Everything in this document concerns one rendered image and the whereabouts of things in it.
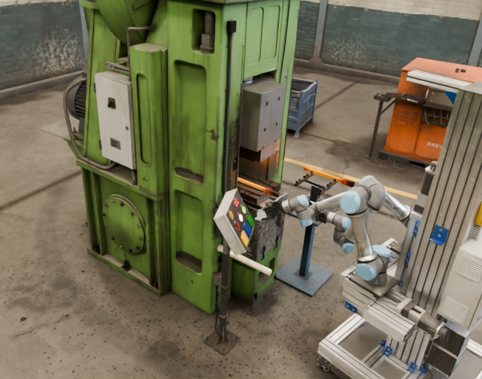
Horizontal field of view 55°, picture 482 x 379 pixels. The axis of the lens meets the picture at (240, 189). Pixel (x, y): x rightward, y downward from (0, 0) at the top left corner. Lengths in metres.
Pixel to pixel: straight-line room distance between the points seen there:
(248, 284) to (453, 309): 1.57
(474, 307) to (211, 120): 1.84
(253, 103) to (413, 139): 3.92
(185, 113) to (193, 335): 1.63
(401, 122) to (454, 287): 4.01
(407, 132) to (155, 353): 4.50
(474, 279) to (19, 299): 3.27
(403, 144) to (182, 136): 4.07
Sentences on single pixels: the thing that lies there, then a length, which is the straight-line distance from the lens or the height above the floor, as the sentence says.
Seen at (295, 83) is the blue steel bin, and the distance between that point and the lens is 7.67.
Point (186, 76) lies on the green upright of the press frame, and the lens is 3.05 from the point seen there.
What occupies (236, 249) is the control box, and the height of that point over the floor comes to 0.97.
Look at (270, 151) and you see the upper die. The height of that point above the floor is 1.31.
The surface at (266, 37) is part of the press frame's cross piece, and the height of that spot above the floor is 2.06.
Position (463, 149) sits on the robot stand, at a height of 1.74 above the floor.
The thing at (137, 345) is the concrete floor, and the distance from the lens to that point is 3.58.
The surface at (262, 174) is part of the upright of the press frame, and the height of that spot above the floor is 0.98.
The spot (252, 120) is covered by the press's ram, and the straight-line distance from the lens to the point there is 3.05.
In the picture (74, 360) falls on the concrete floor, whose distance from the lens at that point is 3.58.
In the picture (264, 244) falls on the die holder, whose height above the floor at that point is 0.58.
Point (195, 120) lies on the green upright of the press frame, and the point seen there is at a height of 1.54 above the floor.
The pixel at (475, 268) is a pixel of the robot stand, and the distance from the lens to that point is 2.75.
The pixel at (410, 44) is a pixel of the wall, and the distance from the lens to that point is 10.55.
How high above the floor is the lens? 2.62
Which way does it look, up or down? 29 degrees down
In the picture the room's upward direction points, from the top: 3 degrees clockwise
